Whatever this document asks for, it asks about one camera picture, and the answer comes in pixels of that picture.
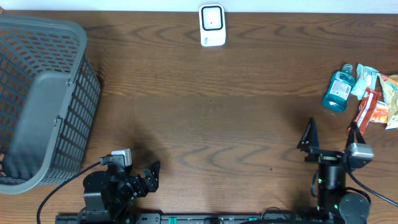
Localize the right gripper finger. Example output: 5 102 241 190
346 121 366 148
297 118 320 153

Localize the small orange tissue pack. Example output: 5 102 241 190
370 101 389 124

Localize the orange snack bar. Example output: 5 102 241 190
353 88 381 135

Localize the teal mouthwash bottle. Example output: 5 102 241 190
322 63 355 113

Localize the pale wet wipes pack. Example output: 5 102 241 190
351 63 379 100

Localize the yellow snack bag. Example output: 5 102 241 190
378 73 398 130

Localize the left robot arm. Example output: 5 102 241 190
76 155 160 223

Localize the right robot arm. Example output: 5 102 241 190
297 118 374 224

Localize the white barcode scanner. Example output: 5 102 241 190
198 4 226 47

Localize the grey plastic basket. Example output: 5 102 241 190
1 14 101 195

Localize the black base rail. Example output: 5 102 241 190
55 212 368 224

